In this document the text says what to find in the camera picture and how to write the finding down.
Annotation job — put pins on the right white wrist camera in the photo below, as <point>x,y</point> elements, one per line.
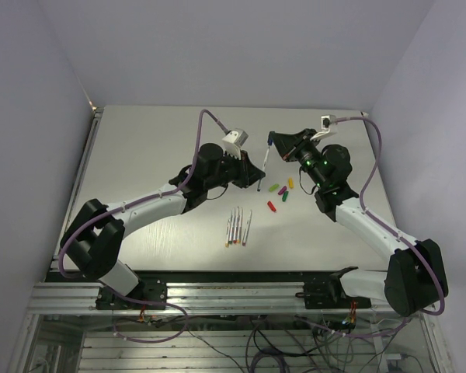
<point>328,128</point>

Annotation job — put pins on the red pen cap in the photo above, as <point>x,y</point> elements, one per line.
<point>271,206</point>

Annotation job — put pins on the light green pen cap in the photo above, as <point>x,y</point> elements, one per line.
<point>273,187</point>

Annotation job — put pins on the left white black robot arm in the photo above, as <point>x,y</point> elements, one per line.
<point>94,238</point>

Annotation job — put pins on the blue end white pen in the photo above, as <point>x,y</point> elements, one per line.
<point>265,160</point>

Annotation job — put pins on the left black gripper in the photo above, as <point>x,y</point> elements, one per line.
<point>248,173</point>

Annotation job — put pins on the purple end white pen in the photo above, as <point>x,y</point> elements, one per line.
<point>247,229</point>

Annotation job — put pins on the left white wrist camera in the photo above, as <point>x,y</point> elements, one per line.
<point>233,142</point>

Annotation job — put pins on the aluminium rail frame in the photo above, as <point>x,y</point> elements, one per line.
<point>195,299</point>

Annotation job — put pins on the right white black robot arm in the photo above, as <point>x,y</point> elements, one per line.
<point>415,278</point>

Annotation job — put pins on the light green end white pen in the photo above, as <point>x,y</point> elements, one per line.
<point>229,232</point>

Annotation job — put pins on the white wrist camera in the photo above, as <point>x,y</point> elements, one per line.
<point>233,142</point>
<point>328,128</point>

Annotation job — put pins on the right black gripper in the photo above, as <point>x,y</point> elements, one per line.
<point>288,146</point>

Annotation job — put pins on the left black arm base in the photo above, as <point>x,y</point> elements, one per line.
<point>152,295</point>

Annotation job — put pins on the yellow end white pen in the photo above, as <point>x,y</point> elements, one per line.
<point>240,225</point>

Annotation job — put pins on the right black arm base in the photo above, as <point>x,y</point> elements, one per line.
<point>324,291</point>

